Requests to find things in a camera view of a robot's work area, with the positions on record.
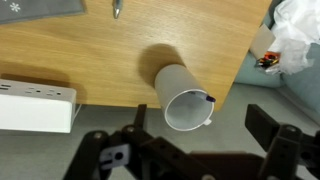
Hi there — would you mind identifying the colourful small items pack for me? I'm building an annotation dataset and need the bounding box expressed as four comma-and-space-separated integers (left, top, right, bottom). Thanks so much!
255, 51, 281, 68

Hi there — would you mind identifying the white power strip cord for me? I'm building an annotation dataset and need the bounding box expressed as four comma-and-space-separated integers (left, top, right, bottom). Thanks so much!
73, 103, 83, 118

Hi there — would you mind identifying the tan cardboard piece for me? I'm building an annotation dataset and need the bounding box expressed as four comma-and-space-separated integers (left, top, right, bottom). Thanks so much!
249, 23, 278, 61

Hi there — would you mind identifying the white power strip box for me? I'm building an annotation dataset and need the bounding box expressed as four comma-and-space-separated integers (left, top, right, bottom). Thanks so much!
0, 78, 78, 134

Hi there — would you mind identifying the dark pen purple cap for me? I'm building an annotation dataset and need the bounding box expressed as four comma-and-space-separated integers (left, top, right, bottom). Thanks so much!
189, 91, 217, 103

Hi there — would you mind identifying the black pen silver tip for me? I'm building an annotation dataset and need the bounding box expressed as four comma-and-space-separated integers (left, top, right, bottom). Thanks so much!
112, 0, 124, 20

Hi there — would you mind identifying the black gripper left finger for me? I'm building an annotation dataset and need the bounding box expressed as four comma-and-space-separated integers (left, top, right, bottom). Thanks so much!
63, 104, 208, 180

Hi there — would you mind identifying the long grey felt partition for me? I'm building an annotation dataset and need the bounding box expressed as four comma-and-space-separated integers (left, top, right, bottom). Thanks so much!
0, 83, 320, 180

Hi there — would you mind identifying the teal upholstered chair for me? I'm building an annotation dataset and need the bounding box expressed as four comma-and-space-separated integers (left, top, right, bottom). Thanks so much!
234, 0, 320, 118

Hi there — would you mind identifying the white ceramic mug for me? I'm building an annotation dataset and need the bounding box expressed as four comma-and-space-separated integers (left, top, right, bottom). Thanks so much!
153, 63, 216, 132

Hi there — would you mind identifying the grey snowflake mat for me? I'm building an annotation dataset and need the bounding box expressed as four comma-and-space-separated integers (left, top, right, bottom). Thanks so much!
0, 0, 87, 25

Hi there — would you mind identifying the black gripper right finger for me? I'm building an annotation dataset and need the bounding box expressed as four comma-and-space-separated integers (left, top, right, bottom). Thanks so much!
245, 103, 320, 180

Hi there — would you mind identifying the white plastic bag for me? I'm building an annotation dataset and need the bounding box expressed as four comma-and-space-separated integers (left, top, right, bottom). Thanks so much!
269, 0, 320, 75

